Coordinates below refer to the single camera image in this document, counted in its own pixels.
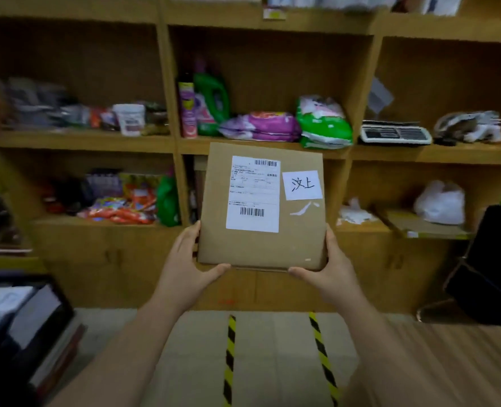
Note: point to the white electronic scale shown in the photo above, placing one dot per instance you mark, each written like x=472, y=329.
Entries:
x=394, y=133

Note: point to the person's right hand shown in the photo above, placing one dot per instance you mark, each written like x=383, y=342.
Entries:
x=333, y=277

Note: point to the person's right forearm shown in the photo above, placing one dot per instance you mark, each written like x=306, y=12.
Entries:
x=386, y=356

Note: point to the person's right thumb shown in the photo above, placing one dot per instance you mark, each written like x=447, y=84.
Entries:
x=303, y=273

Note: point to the wooden shelf unit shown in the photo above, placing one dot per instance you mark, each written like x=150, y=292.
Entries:
x=276, y=122

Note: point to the pile of grey packets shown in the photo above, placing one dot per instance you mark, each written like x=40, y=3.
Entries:
x=38, y=105

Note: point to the person's left forearm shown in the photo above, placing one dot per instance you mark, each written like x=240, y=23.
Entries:
x=119, y=360

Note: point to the white plastic bag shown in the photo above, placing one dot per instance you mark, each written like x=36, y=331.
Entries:
x=440, y=203

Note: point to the white plastic tub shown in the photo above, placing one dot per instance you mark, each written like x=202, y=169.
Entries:
x=129, y=118

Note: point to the pink spray can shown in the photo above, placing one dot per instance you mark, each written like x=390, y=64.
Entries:
x=187, y=108

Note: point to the green detergent bottle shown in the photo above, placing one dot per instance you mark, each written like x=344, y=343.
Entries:
x=211, y=103

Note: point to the pile of colourful snack packets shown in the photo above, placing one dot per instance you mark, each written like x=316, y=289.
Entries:
x=119, y=199

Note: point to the cardboard parcel with white labels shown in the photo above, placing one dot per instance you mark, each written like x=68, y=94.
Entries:
x=261, y=205

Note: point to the person's left hand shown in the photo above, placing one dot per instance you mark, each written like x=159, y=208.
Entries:
x=182, y=271

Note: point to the flat cardboard box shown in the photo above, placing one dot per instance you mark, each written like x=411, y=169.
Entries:
x=420, y=224

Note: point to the grey and white crumpled bag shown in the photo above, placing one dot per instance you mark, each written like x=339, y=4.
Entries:
x=469, y=127

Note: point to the black box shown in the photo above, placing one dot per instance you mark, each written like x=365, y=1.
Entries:
x=490, y=267

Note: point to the green plastic bag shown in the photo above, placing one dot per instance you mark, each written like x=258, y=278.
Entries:
x=167, y=201

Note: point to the green and white detergent bag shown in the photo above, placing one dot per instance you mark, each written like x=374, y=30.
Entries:
x=323, y=122

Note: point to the person's left thumb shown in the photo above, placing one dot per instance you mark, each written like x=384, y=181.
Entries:
x=216, y=271

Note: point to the crumpled white paper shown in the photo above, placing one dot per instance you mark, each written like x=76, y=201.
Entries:
x=354, y=214

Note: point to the yellow black striped floor tape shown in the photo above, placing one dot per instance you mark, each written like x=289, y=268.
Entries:
x=229, y=360
x=323, y=358

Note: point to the purple detergent pouch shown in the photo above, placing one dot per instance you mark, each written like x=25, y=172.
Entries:
x=261, y=126

